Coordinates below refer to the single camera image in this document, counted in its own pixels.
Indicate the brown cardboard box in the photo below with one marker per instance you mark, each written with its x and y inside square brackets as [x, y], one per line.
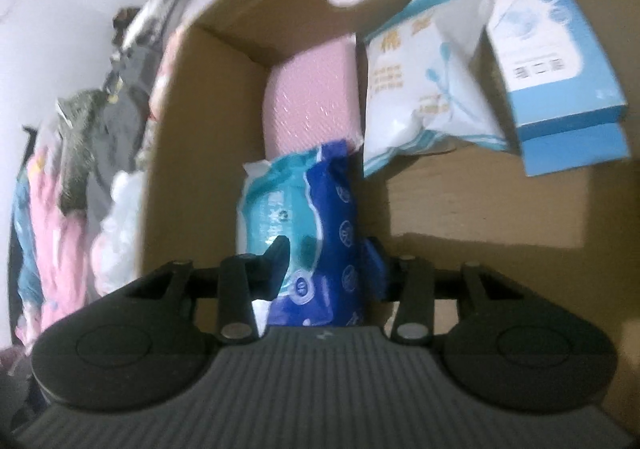
[500, 209]

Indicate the light blue paper box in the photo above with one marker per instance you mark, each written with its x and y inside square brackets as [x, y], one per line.
[560, 79]

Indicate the green fuzzy cloth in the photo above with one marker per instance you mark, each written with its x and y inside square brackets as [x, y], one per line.
[80, 154]

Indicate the dark grey garment yellow print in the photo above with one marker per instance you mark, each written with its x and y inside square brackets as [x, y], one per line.
[120, 129]

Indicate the white cotton pad packet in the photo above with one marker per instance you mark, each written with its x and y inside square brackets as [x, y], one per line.
[415, 79]

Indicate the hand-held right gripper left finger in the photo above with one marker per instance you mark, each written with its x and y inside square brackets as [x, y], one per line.
[277, 259]

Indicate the pink dotted packet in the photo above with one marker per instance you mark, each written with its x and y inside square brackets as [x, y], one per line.
[310, 99]

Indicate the white plastic bag blue print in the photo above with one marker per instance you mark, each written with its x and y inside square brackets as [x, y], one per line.
[120, 229]

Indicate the pink printed quilt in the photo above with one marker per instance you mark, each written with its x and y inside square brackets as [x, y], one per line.
[55, 239]

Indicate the blue wet wipes pack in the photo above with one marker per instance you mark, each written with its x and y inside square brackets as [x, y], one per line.
[320, 209]

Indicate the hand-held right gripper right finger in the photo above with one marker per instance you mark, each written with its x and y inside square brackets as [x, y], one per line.
[417, 289]

